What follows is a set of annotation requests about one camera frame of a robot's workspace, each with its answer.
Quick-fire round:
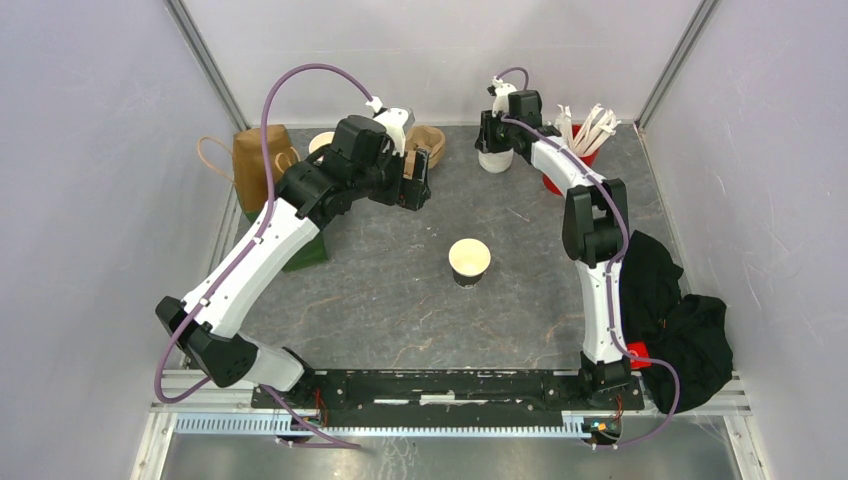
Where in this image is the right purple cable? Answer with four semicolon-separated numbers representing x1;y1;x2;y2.
490;66;682;452

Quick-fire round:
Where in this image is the purple cable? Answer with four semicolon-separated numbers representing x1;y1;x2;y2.
490;66;682;452
153;63;384;452

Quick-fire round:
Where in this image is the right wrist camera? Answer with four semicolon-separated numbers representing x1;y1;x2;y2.
487;77;518;115

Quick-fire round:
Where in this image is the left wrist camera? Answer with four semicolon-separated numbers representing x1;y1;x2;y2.
365;96;415;155

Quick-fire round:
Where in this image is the green box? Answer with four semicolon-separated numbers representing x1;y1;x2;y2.
282;232;329;273

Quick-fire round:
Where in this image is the stack of white lids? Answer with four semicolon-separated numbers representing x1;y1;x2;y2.
478;150;514;174

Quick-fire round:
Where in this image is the red card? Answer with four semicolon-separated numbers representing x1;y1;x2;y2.
627;341;652;370

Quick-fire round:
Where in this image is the stack of paper cups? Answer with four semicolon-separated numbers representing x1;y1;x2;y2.
308;131;334;155

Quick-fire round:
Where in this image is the black paper coffee cup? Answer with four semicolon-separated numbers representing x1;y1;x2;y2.
448;238;492;288

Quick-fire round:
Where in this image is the black cloth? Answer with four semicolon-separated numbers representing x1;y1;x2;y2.
619;231;733;413

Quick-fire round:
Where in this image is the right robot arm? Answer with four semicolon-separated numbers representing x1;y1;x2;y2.
475;81;631;408

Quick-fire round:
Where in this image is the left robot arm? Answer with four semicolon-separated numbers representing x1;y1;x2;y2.
155;108;430;408

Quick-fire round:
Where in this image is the brown paper bag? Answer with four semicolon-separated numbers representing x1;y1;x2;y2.
196;124;300;222

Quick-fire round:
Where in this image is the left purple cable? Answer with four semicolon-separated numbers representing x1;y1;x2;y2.
153;63;384;452

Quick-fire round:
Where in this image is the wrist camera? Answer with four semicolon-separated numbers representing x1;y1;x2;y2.
487;77;518;115
365;96;415;155

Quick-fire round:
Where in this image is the cardboard cup carrier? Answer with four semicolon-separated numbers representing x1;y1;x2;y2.
405;125;446;170

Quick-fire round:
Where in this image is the red straw holder cup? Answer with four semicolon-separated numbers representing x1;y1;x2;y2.
530;125;605;194

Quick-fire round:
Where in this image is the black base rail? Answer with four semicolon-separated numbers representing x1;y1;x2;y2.
281;369;645;428

